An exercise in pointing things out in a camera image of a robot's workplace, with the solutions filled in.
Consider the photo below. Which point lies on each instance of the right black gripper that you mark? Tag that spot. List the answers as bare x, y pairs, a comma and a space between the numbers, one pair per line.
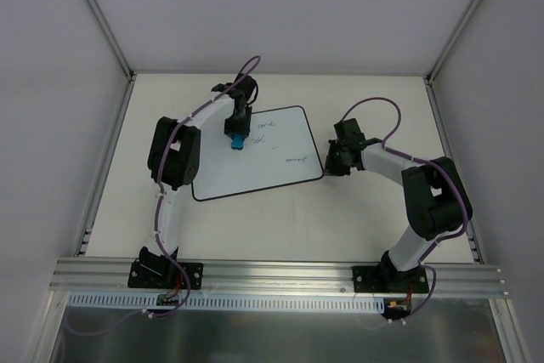
337, 159

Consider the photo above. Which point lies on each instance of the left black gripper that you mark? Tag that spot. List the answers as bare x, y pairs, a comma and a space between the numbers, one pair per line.
237, 127

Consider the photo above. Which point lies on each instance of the blue whiteboard eraser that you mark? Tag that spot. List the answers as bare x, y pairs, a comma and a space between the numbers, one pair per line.
237, 142

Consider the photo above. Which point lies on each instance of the white whiteboard black frame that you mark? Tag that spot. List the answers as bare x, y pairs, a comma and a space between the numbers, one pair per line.
280, 150

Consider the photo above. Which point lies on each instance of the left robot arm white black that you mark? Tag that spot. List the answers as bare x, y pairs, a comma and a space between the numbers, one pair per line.
174, 161

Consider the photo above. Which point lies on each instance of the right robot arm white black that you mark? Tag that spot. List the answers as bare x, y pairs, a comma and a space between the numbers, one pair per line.
436, 205

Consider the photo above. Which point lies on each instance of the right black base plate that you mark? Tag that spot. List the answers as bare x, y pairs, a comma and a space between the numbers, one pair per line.
374, 279

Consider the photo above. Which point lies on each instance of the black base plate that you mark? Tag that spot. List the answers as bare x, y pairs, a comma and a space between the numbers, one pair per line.
160, 273
374, 279

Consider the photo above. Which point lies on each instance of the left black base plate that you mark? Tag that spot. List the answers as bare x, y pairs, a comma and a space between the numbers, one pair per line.
160, 273

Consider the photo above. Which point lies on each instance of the white slotted cable duct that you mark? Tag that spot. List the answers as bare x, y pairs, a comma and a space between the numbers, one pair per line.
198, 301

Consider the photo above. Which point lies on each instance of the left aluminium frame post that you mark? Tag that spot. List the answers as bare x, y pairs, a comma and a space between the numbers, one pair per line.
110, 37

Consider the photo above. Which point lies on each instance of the aluminium frame post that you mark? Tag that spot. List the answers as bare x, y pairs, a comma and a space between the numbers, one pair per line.
455, 36
110, 37

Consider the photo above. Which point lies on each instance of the aluminium mounting rail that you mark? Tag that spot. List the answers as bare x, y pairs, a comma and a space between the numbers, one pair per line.
276, 278

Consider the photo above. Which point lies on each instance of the right aluminium frame post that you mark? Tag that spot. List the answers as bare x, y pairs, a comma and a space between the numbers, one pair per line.
455, 36

